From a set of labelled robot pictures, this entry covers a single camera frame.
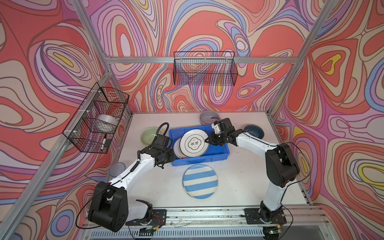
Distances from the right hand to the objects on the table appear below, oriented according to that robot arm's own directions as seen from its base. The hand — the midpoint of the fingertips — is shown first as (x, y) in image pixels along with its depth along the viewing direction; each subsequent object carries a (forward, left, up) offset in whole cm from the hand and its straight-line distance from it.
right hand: (206, 143), depth 91 cm
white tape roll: (+1, +51, +24) cm, 56 cm away
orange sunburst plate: (0, +19, -5) cm, 20 cm away
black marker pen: (-9, +52, +18) cm, 55 cm away
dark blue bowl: (+13, -36, -5) cm, 38 cm away
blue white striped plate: (-21, +5, -8) cm, 22 cm away
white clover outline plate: (+1, +8, -1) cm, 9 cm away
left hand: (-8, +19, 0) cm, 21 cm away
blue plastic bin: (-7, -4, 0) cm, 8 cm away
